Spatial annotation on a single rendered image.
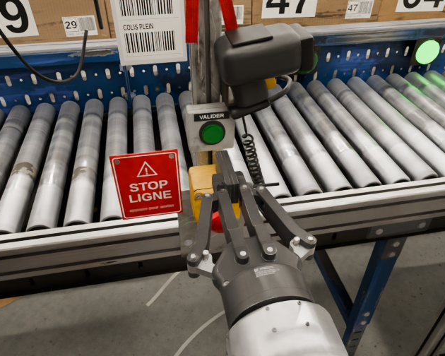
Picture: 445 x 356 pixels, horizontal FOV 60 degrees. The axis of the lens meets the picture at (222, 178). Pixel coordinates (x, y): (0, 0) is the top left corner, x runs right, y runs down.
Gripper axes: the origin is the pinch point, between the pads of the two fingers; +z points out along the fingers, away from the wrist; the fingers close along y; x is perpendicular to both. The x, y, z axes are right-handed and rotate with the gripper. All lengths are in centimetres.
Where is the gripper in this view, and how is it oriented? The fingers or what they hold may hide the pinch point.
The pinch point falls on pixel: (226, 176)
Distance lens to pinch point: 47.2
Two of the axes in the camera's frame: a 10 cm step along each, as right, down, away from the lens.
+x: 0.0, 7.8, 6.2
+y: -9.8, 1.2, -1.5
